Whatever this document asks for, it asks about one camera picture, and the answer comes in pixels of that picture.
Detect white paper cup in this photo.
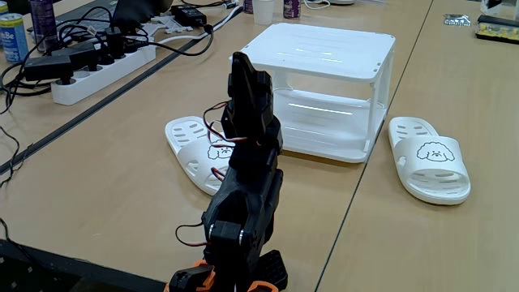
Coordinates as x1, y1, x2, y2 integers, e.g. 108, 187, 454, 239
251, 0, 276, 26

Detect tall purple drink can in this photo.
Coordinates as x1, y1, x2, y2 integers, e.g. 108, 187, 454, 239
28, 0, 60, 54

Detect clear plastic box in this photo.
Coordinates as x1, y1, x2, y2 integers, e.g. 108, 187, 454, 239
480, 0, 519, 21

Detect white slipper with dog print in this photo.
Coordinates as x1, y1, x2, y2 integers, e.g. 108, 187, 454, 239
165, 116, 240, 197
388, 116, 472, 206

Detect white printed plastic parts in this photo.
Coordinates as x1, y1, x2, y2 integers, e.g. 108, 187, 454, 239
140, 15, 194, 38

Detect white power strip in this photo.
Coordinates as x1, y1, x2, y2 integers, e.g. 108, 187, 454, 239
50, 43, 157, 106

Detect black plug with cable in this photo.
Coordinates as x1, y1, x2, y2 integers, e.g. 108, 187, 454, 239
104, 26, 125, 60

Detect black power brick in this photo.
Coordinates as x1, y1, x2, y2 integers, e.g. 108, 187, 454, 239
169, 3, 208, 28

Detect black plug adapter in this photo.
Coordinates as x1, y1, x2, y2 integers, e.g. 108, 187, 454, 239
23, 54, 76, 86
51, 40, 99, 72

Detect white power cable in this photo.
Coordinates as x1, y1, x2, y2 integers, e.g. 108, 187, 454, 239
156, 5, 244, 45

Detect black power cable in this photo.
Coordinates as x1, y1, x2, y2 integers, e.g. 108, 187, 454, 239
121, 24, 215, 58

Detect blue drink can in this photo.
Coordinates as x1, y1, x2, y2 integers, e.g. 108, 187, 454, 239
0, 12, 30, 64

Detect black board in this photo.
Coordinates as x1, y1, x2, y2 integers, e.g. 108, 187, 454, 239
0, 238, 167, 292

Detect yellow and black box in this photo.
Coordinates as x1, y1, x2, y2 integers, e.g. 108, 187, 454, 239
474, 15, 519, 45

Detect white plastic shoe rack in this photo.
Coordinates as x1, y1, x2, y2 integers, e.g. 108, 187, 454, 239
229, 22, 397, 165

